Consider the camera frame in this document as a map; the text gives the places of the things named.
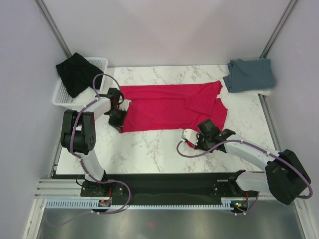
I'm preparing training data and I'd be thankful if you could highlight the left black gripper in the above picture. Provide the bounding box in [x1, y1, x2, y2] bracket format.
[106, 108, 128, 132]

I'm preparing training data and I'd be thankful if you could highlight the red t shirt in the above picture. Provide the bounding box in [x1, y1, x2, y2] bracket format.
[120, 80, 229, 150]

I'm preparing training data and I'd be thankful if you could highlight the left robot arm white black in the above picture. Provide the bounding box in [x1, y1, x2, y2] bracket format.
[60, 88, 131, 196]

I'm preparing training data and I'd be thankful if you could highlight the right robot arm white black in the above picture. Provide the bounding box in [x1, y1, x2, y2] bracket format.
[182, 119, 313, 205]

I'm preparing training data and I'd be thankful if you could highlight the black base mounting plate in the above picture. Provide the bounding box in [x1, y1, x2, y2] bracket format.
[80, 172, 257, 205]

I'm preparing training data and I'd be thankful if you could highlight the white perforated plastic basket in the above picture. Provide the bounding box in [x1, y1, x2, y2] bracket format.
[52, 53, 108, 110]

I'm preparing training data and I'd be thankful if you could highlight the black t shirt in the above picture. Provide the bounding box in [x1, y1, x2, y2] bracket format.
[56, 53, 103, 98]

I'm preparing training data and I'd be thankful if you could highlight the blue folded t shirt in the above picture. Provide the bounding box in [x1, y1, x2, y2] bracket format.
[223, 58, 276, 93]

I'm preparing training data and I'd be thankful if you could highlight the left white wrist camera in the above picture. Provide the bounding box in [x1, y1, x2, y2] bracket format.
[118, 99, 132, 112]

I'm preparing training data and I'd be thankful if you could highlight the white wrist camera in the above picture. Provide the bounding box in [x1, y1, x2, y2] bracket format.
[181, 128, 199, 146]
[118, 99, 132, 112]

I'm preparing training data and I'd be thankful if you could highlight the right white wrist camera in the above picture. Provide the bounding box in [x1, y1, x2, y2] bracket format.
[181, 128, 199, 146]

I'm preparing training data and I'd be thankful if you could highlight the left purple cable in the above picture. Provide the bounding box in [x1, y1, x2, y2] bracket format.
[44, 73, 133, 228]

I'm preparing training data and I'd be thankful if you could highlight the light blue cable duct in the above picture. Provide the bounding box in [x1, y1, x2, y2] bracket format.
[45, 199, 240, 210]

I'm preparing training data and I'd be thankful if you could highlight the right aluminium corner rail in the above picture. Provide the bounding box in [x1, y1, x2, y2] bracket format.
[259, 0, 299, 59]

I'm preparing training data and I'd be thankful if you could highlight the aluminium corner rail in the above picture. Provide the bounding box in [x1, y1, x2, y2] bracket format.
[259, 0, 299, 59]
[34, 0, 72, 58]

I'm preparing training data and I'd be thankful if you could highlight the left aluminium corner rail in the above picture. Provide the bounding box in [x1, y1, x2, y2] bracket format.
[34, 0, 72, 58]

